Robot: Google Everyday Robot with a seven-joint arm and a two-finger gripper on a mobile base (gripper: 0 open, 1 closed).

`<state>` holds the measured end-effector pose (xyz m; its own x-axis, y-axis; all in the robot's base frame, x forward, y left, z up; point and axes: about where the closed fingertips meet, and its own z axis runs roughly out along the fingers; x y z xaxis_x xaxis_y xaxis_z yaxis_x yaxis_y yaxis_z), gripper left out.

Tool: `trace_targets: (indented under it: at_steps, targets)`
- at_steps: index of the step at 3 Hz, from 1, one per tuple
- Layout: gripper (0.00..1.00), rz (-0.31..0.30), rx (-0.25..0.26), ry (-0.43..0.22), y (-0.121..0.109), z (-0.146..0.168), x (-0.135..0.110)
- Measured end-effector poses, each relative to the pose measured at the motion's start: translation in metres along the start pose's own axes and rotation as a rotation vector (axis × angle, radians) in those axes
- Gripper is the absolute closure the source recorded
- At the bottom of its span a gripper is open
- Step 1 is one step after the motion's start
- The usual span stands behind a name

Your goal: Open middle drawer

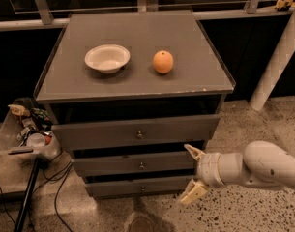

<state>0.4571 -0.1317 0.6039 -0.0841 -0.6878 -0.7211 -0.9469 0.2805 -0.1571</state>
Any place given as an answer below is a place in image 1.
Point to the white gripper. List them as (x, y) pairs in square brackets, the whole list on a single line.
[(207, 168)]

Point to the grey drawer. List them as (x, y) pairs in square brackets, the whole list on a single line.
[(138, 186), (136, 132), (129, 164)]

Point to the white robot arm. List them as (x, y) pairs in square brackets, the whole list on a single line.
[(262, 165)]

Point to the grey bottom drawer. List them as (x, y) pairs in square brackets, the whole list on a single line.
[(138, 186)]

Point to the grey top drawer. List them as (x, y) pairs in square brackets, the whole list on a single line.
[(136, 132)]

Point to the grey drawer cabinet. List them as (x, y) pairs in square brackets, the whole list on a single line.
[(73, 93)]

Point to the orange fruit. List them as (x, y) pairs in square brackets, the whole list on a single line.
[(163, 62)]

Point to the white bowl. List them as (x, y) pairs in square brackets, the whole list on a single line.
[(107, 58)]

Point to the clutter items in bin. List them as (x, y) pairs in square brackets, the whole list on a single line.
[(36, 125)]

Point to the white diagonal pole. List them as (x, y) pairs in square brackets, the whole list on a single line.
[(276, 66)]

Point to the clear plastic bin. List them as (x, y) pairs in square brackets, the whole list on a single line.
[(10, 145)]

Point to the metal railing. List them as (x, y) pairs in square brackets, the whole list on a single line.
[(18, 15)]

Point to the black pole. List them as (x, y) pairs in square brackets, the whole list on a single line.
[(19, 224)]

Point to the yellow clamp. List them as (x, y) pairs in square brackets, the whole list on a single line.
[(284, 5)]

